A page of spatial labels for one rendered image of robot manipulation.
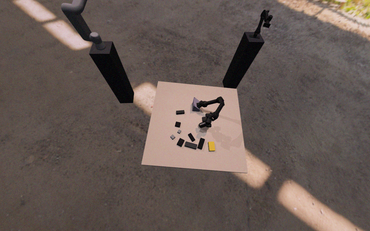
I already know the yellow rectangular block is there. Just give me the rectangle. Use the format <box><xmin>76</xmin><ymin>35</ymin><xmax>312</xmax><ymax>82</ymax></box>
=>
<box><xmin>208</xmin><ymin>141</ymin><xmax>215</xmax><ymax>151</ymax></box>

